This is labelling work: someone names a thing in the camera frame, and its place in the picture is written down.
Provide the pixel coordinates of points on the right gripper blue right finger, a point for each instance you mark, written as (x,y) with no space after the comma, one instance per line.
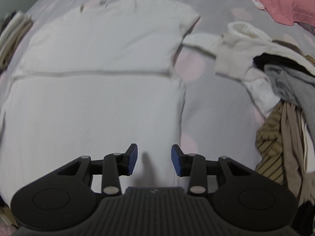
(192,166)

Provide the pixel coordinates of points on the grey pink-dotted bed sheet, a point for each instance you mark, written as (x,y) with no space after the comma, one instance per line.
(219,118)

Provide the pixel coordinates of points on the folded white beige clothes stack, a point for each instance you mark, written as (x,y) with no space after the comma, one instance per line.
(14,27)

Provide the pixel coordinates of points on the grey and black garment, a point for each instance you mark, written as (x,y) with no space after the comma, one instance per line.
(293,81)

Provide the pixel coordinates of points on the cream white garment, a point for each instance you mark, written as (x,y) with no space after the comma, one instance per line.
(235,52)

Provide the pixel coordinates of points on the white t-shirt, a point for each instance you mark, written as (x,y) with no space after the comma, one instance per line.
(92,82)

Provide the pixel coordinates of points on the brown striped garment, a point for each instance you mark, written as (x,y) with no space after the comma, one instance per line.
(286,143)

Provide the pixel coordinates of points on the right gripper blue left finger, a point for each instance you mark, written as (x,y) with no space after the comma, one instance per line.
(116,165)

